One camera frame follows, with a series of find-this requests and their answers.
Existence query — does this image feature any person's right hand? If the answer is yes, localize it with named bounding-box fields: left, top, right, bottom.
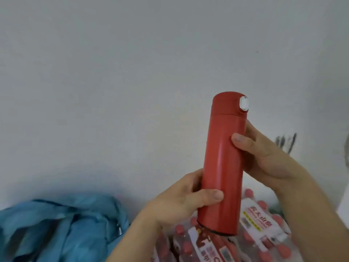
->
left=231, top=120, right=312, bottom=192

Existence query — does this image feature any person's left hand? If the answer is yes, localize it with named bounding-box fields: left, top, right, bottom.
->
left=145, top=168, right=225, bottom=230

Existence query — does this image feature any red thermos bottle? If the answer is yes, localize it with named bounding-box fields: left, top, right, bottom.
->
left=196, top=91, right=250, bottom=237

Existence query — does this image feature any light blue backpack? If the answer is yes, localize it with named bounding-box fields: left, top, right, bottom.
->
left=0, top=194, right=131, bottom=262

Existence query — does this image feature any person's right forearm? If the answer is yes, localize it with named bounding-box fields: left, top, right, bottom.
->
left=272, top=174, right=349, bottom=262

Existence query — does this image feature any stack of water bottle packs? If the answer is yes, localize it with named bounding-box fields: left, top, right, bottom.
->
left=151, top=188, right=300, bottom=262

